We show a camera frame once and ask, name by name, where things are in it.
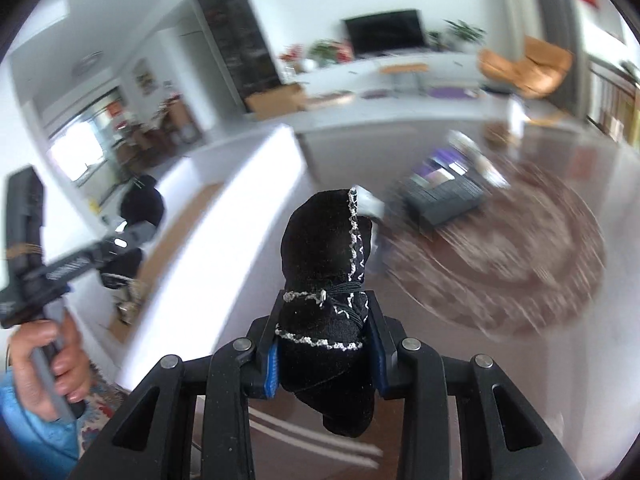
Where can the red flower vase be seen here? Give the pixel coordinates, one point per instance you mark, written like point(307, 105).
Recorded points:
point(293, 57)

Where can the clear Kuromi plastic box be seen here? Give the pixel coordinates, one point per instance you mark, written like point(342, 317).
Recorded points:
point(371, 220)

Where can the white storage box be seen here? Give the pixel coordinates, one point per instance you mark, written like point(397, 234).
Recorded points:
point(215, 261)

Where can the cardboard box on floor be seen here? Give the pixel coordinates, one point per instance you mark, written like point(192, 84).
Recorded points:
point(276, 102)

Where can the black velvet scrunchie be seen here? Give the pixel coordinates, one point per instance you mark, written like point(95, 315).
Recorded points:
point(142, 208)

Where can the small wooden bench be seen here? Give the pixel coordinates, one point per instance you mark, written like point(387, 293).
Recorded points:
point(417, 70)

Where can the purple floor mat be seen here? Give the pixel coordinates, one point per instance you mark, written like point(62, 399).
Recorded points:
point(452, 93)

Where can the orange lounge chair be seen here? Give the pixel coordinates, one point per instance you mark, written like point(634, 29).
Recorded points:
point(537, 74)

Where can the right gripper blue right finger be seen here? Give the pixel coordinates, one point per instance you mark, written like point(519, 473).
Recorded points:
point(406, 369)

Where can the leafy plant beside flowers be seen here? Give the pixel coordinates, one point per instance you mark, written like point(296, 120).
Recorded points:
point(325, 52)

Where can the grey curtain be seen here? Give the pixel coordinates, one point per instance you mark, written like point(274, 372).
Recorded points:
point(562, 27)

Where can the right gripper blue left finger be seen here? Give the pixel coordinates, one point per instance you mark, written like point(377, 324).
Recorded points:
point(244, 369)

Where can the black television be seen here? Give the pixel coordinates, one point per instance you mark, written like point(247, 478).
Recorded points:
point(379, 33)

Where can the dark display cabinet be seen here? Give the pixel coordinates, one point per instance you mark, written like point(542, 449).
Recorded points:
point(239, 46)

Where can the white TV cabinet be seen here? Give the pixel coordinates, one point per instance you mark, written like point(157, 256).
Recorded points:
point(362, 77)

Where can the black odor bar box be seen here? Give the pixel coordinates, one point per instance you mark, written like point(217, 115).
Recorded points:
point(439, 192)

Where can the potted green plant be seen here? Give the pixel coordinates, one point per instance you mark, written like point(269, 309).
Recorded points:
point(465, 38)

